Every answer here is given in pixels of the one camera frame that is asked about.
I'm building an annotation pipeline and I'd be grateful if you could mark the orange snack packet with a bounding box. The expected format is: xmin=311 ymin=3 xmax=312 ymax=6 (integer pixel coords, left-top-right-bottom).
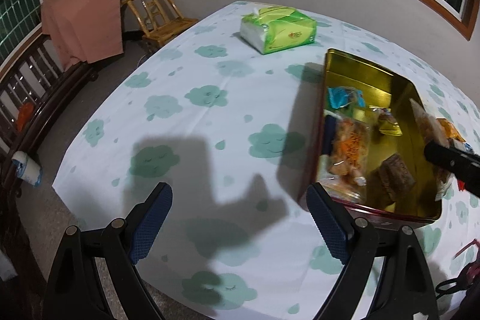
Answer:
xmin=410 ymin=98 xmax=467 ymax=201

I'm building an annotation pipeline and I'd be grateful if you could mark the small blue candy packet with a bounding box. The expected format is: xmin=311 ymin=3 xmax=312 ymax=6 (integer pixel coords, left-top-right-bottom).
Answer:
xmin=327 ymin=86 xmax=366 ymax=110

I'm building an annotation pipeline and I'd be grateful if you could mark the blue cracker packet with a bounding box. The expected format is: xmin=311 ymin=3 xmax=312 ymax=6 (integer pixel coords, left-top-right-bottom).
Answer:
xmin=321 ymin=110 xmax=342 ymax=156

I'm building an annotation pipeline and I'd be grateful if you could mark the brown snack bar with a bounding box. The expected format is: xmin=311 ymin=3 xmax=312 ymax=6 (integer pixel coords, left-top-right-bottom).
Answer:
xmin=377 ymin=154 xmax=416 ymax=202

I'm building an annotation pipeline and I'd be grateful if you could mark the yellow small snack packet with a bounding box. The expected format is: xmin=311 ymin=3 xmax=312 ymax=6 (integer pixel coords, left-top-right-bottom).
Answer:
xmin=372 ymin=107 xmax=403 ymax=136

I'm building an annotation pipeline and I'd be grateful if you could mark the gold and red toffee tin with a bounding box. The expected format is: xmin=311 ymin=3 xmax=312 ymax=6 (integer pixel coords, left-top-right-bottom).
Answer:
xmin=307 ymin=49 xmax=442 ymax=230

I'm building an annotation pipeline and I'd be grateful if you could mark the clear orange snack bag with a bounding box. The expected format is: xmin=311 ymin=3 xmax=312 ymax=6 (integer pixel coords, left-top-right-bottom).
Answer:
xmin=316 ymin=116 xmax=370 ymax=204

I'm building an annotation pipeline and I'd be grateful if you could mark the white paper roll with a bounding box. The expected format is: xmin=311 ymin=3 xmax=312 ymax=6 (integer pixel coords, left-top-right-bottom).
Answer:
xmin=11 ymin=151 xmax=42 ymax=187

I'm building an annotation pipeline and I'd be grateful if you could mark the dark wooden bench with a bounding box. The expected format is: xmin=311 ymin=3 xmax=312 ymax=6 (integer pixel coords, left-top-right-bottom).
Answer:
xmin=1 ymin=32 xmax=98 ymax=191

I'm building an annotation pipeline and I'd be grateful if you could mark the cloud pattern tablecloth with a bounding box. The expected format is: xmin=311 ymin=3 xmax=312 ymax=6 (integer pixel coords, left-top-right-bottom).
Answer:
xmin=54 ymin=1 xmax=479 ymax=319

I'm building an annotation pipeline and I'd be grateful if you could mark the green tissue pack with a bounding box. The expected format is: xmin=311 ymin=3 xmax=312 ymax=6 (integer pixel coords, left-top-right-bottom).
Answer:
xmin=239 ymin=6 xmax=317 ymax=54

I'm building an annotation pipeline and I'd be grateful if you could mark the pink cloth cover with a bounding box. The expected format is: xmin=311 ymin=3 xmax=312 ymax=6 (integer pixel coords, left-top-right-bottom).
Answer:
xmin=41 ymin=0 xmax=123 ymax=70

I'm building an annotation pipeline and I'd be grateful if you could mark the small bamboo chair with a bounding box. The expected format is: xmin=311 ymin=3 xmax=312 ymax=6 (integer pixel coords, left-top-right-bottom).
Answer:
xmin=120 ymin=0 xmax=199 ymax=49

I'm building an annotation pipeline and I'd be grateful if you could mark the side window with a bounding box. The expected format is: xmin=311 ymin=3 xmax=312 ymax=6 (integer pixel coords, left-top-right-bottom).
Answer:
xmin=1 ymin=0 xmax=43 ymax=72

